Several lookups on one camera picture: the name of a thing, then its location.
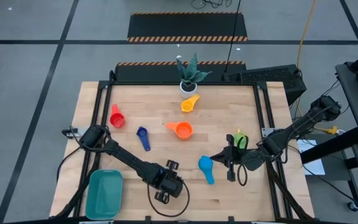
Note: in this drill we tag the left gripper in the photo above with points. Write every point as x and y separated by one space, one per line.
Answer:
158 179

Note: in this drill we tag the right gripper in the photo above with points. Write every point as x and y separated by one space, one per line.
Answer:
235 155

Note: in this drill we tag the light blue measuring cup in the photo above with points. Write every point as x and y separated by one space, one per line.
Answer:
205 165

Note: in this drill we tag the green measuring cup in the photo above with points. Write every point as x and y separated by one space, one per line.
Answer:
239 140

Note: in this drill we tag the large orange measuring cup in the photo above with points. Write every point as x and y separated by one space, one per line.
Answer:
183 130

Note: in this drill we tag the small dark blue measuring cup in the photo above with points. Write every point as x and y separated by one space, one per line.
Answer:
142 133

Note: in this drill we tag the yellow measuring cup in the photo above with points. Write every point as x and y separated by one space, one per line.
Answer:
186 106

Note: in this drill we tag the red measuring cup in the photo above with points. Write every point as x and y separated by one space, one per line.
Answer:
117 120

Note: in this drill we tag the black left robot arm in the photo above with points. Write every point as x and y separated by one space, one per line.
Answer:
126 157

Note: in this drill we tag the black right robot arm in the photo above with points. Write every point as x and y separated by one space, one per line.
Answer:
300 124

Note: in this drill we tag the teal plastic basket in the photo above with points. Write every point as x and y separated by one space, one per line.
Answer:
104 194

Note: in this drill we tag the snake plant in white pot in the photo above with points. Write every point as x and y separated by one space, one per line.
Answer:
188 90

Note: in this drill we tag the white paper sheet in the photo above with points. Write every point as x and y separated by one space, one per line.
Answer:
314 161

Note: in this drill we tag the yellow power plug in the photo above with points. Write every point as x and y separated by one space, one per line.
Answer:
331 130

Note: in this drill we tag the black caster wheel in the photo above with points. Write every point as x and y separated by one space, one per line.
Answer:
353 207

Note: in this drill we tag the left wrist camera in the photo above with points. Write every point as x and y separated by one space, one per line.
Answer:
174 186

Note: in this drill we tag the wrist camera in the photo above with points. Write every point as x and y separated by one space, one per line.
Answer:
253 161
174 186

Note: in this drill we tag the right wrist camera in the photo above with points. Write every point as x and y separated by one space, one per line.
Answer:
253 161

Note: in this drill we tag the black metal table frame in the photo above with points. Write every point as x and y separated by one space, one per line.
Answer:
182 83

